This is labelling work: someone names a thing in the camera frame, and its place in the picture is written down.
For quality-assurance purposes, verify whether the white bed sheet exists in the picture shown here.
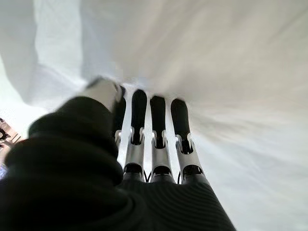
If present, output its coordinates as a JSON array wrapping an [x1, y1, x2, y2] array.
[[0, 0, 308, 231]]

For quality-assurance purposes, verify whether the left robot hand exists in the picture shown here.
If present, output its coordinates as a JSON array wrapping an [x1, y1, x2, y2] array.
[[0, 76, 236, 231]]

